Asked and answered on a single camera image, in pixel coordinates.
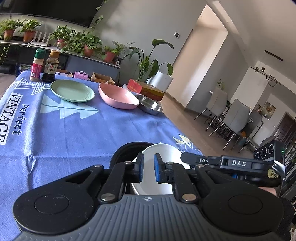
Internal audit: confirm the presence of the white ribbed bowl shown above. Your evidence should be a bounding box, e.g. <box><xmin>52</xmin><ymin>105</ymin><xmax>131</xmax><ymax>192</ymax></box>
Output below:
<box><xmin>132</xmin><ymin>182</ymin><xmax>150</xmax><ymax>195</ymax></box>

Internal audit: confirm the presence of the dark tv cabinet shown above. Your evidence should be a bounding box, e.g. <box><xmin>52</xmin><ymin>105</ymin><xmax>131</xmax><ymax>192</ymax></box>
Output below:
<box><xmin>1</xmin><ymin>40</ymin><xmax>120</xmax><ymax>80</ymax></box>

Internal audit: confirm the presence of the soy sauce bottle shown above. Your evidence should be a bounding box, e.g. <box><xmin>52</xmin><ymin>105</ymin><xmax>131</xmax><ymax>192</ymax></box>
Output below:
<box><xmin>42</xmin><ymin>50</ymin><xmax>60</xmax><ymax>83</ymax></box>

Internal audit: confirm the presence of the pink carton box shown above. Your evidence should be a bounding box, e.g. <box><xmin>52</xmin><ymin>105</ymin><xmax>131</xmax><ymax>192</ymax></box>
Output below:
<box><xmin>74</xmin><ymin>71</ymin><xmax>89</xmax><ymax>81</ymax></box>

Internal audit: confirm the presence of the potted plant terracotta pot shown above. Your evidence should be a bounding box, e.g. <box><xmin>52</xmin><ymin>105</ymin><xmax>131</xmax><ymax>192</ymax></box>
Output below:
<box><xmin>20</xmin><ymin>19</ymin><xmax>42</xmax><ymax>43</ymax></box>

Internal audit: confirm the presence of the wall television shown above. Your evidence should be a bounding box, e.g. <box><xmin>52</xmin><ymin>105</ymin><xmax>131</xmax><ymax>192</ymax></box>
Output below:
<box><xmin>1</xmin><ymin>0</ymin><xmax>103</xmax><ymax>27</ymax></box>

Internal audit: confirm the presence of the white smooth bowl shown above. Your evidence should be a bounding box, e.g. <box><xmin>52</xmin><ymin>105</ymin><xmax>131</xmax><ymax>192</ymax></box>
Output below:
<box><xmin>132</xmin><ymin>144</ymin><xmax>190</xmax><ymax>195</ymax></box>

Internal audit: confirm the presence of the red cardboard box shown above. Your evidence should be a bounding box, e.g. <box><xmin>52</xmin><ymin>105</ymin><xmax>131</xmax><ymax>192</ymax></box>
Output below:
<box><xmin>127</xmin><ymin>79</ymin><xmax>165</xmax><ymax>101</ymax></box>

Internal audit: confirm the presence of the white router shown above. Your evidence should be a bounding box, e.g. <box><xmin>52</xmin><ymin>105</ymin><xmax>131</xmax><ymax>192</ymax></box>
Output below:
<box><xmin>30</xmin><ymin>31</ymin><xmax>51</xmax><ymax>47</ymax></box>

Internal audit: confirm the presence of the open brown cardboard box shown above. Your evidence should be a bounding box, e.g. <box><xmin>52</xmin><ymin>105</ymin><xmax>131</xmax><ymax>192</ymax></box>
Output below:
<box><xmin>90</xmin><ymin>73</ymin><xmax>115</xmax><ymax>85</ymax></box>

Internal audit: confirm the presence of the black pot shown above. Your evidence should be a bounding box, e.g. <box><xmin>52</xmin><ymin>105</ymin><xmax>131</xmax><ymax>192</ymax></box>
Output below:
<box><xmin>104</xmin><ymin>142</ymin><xmax>152</xmax><ymax>184</ymax></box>

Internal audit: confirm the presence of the grey dining chair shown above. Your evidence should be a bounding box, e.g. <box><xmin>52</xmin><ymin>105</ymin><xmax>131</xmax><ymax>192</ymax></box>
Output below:
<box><xmin>209</xmin><ymin>99</ymin><xmax>250</xmax><ymax>150</ymax></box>

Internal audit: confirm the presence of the person right hand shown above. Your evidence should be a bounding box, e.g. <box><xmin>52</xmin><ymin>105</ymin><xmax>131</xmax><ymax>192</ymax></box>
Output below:
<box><xmin>259</xmin><ymin>187</ymin><xmax>278</xmax><ymax>197</ymax></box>

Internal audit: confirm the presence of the potted plant red pot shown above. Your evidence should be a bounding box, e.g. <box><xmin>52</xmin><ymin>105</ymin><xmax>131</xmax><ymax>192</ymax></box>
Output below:
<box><xmin>104</xmin><ymin>41</ymin><xmax>135</xmax><ymax>63</ymax></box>

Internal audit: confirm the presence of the green plate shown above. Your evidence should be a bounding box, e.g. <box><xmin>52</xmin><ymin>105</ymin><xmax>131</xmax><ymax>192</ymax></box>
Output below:
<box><xmin>51</xmin><ymin>80</ymin><xmax>95</xmax><ymax>103</ymax></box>

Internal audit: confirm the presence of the large leafy floor plant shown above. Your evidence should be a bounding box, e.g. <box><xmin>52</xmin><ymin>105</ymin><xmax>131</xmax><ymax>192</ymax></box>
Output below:
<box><xmin>123</xmin><ymin>39</ymin><xmax>174</xmax><ymax>82</ymax></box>

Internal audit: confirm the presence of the stainless steel bowl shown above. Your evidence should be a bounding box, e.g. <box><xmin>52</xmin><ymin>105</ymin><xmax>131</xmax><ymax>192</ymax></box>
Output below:
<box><xmin>135</xmin><ymin>94</ymin><xmax>163</xmax><ymax>115</ymax></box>

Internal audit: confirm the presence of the blue patterned tablecloth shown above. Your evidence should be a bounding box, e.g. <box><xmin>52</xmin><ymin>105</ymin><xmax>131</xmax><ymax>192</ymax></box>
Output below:
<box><xmin>1</xmin><ymin>71</ymin><xmax>199</xmax><ymax>240</ymax></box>

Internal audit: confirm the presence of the pink square bowl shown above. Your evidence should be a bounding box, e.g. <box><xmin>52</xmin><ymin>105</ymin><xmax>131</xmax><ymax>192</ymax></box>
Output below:
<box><xmin>98</xmin><ymin>83</ymin><xmax>139</xmax><ymax>110</ymax></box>

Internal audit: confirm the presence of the pink spice shaker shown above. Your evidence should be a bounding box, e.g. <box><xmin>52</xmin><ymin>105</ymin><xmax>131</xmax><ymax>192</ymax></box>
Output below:
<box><xmin>30</xmin><ymin>49</ymin><xmax>46</xmax><ymax>82</ymax></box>

